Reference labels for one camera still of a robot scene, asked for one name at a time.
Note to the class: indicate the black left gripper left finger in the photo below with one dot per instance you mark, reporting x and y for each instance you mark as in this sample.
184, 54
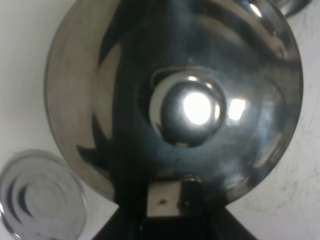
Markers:
126, 223

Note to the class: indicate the far stainless steel saucer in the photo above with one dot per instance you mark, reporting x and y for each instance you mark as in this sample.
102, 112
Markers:
289, 7

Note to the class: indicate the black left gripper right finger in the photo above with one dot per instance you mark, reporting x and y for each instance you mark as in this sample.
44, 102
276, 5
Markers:
220, 223

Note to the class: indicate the stainless steel saucer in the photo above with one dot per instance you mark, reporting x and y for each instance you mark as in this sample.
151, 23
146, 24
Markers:
41, 198
289, 7

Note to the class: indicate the stainless steel teapot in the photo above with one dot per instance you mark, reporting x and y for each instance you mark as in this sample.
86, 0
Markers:
140, 93

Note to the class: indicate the near stainless steel saucer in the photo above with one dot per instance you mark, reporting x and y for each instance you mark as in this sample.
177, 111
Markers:
41, 198

